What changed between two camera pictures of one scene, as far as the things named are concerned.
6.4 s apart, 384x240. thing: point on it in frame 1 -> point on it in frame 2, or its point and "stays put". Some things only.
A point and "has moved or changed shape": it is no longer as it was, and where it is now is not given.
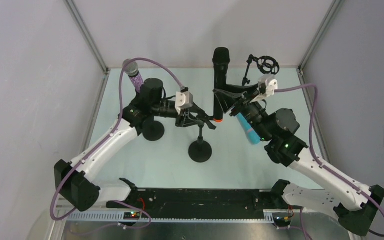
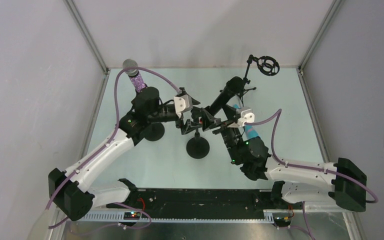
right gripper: x=235 y=106 -> x=221 y=125
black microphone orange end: x=220 y=58 has moved or changed shape
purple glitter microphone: x=132 y=70 stays put
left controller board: x=131 y=215 stays put
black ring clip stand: x=153 y=130 stays put
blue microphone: x=252 y=136 stays put
